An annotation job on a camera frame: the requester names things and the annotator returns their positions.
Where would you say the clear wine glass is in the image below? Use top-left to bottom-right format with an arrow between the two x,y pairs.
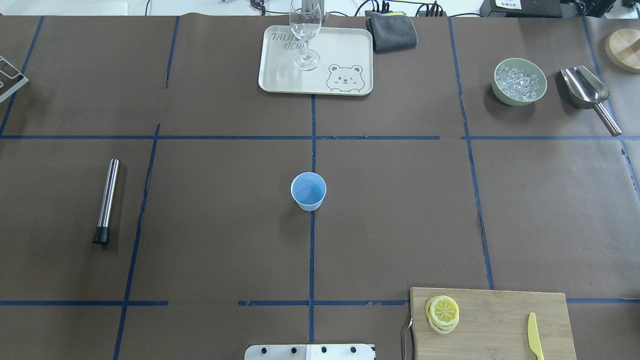
289,0 -> 323,71

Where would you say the white wire cup rack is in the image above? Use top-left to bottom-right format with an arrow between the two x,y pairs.
0,56 -> 29,103

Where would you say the bamboo cutting board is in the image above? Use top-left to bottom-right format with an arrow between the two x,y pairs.
409,287 -> 577,360

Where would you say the steel ice scoop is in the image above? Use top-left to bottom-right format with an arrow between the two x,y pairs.
559,65 -> 622,137

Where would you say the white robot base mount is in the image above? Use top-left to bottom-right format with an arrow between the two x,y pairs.
244,343 -> 377,360

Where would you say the cream bear serving tray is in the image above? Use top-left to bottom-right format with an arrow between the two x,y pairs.
258,25 -> 374,96

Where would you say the green bowl of ice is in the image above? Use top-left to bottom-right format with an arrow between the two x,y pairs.
491,57 -> 547,106

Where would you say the yellow plastic knife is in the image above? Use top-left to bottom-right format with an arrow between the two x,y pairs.
526,312 -> 545,360

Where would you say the steel muddler black tip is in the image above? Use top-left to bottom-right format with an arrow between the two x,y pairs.
92,158 -> 121,246

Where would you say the lemon slice stack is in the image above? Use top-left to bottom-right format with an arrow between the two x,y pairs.
425,297 -> 459,334

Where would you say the wooden mug tree stand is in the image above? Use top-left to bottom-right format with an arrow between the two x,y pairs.
605,28 -> 640,74

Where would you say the grey folded cloth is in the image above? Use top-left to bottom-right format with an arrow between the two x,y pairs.
365,13 -> 418,53

